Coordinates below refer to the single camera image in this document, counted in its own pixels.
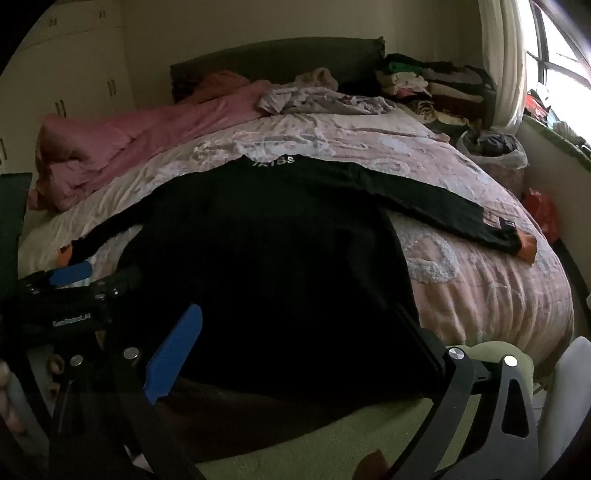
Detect clothes on windowsill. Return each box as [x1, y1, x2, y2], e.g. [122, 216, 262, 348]
[524, 85, 591, 158]

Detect pile of folded clothes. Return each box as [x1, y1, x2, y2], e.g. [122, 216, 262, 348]
[376, 53, 498, 136]

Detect window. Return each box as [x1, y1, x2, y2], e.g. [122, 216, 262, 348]
[526, 0, 591, 155]

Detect red plastic bag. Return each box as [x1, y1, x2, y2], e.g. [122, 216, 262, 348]
[524, 188, 561, 246]

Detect floral storage basket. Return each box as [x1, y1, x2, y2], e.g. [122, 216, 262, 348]
[480, 165, 526, 200]

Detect dark flat panel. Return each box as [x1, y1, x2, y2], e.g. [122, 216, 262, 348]
[0, 173, 34, 283]

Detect white plastic bag of clothes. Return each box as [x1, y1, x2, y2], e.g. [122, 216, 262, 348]
[457, 129, 529, 172]

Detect black sweater with orange cuffs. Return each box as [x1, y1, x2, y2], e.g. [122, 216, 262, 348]
[58, 154, 539, 407]

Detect person's left hand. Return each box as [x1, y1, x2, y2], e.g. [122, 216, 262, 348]
[0, 353, 65, 437]

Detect crumpled lilac cloth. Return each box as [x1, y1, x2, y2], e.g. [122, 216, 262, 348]
[256, 85, 393, 116]

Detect white plastic object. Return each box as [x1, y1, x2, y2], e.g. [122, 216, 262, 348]
[538, 336, 591, 464]

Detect pink duvet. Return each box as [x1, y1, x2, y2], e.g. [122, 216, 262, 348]
[28, 78, 274, 213]

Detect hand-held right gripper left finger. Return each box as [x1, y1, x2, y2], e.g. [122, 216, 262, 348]
[46, 304, 208, 480]

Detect light green fleece cloth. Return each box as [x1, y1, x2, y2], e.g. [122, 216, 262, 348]
[203, 340, 536, 480]

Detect pink patterned fleece blanket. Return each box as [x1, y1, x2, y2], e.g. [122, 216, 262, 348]
[18, 111, 575, 365]

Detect cream wardrobe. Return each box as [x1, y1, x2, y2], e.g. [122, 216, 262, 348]
[0, 0, 139, 176]

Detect white curtain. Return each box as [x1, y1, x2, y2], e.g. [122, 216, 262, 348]
[478, 0, 531, 132]

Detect salmon pink cloth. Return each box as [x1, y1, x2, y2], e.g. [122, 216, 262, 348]
[190, 69, 254, 106]

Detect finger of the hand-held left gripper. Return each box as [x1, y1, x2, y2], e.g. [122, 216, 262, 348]
[47, 260, 94, 288]
[91, 265, 144, 297]

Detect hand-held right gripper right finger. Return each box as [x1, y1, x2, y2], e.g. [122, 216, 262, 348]
[392, 305, 543, 480]

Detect fluffy pale pink garment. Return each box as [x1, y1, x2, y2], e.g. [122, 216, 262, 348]
[295, 67, 341, 90]

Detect dark green headboard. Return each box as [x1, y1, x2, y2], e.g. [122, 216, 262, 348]
[170, 37, 386, 104]

